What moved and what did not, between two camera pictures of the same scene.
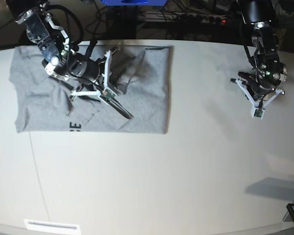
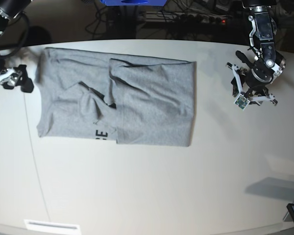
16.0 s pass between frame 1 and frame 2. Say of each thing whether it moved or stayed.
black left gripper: moved
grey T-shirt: moved
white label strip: stayed
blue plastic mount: stayed
